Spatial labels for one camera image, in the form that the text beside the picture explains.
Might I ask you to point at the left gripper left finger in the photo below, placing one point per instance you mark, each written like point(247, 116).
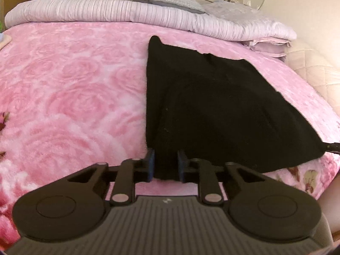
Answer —
point(142, 168)

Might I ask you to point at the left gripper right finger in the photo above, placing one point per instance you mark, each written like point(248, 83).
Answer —
point(189, 168)

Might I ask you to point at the black knit skirt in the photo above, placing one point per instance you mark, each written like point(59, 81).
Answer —
point(220, 110)

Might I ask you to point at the white quilted pillow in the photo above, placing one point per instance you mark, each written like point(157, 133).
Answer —
point(316, 70)

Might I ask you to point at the pink floral bed blanket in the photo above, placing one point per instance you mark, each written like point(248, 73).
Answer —
point(73, 94)

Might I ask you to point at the pink folded sheets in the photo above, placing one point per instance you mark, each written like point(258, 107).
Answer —
point(270, 48)

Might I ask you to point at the lilac striped folded quilt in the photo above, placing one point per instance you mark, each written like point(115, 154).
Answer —
point(222, 20)

